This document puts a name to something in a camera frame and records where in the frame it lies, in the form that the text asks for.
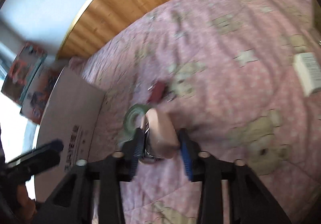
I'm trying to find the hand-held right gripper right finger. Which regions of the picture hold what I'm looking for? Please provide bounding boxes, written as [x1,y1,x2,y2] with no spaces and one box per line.
[177,128,293,224]

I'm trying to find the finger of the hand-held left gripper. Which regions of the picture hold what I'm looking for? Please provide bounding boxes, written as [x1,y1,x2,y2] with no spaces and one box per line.
[6,140,64,184]

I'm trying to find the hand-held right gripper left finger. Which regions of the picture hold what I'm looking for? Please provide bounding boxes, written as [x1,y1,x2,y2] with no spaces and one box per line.
[35,127,149,224]

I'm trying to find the pink object with metal part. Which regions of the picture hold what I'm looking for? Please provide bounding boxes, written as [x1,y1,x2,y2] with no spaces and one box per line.
[140,108,180,162]

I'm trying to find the cardboard box with yellow liner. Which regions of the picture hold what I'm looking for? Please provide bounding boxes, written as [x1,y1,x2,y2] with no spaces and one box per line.
[36,66,107,202]

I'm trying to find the person's left hand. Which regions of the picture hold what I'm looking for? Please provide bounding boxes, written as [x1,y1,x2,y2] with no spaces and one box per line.
[15,183,38,217]

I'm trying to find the green tape roll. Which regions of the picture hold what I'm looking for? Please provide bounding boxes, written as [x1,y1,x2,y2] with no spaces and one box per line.
[123,103,151,140]

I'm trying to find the colourful toy box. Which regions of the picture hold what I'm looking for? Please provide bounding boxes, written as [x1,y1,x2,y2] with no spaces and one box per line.
[20,69,63,125]
[1,42,48,105]

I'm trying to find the small red object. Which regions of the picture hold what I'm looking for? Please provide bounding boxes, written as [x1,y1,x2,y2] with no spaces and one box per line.
[147,81,169,104]

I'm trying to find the pink bear print blanket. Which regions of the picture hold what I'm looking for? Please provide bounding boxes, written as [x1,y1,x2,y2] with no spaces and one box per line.
[69,0,321,224]

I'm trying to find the white printed carton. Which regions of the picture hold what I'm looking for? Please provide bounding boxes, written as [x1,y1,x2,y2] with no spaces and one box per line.
[293,52,321,98]

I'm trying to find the wooden headboard panel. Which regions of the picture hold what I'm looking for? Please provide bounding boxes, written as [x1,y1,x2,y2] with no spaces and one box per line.
[56,0,284,60]

